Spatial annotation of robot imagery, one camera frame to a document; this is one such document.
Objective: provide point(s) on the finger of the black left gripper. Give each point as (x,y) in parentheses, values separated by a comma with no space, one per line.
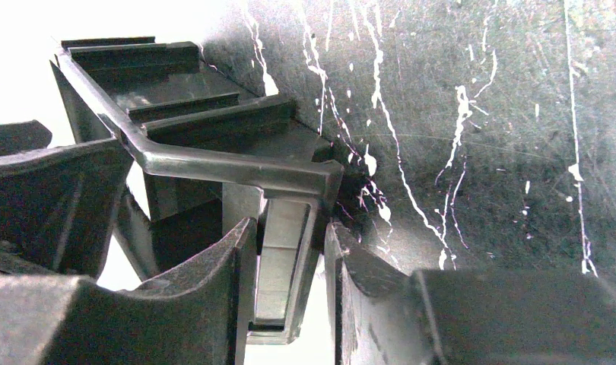
(23,136)
(58,205)

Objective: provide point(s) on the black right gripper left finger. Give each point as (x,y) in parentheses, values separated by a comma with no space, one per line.
(195,313)

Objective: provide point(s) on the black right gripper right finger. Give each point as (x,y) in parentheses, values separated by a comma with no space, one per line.
(380,315)

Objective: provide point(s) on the black card dispenser box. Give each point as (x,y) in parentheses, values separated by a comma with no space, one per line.
(206,153)

